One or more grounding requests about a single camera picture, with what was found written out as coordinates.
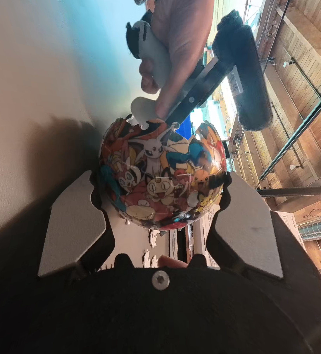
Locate colourful puzzle ball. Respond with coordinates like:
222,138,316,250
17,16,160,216
98,117,227,230

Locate scattered loose puzzle pieces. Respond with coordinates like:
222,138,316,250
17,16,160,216
144,230,161,268

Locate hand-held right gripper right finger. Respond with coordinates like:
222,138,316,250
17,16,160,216
206,171,284,279

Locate dark metal pole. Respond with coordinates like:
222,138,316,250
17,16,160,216
256,186,321,198

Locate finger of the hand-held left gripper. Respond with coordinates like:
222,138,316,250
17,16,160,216
165,57,234,125

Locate person's left hand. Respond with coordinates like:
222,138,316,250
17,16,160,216
138,0,215,120

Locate green ceiling rail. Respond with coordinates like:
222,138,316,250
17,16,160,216
259,82,321,181

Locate person's right hand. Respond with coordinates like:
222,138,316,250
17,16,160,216
158,255,189,269

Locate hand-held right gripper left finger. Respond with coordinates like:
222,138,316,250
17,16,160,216
37,170,116,277

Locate printed instruction sheet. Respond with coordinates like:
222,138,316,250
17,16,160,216
277,211,306,247

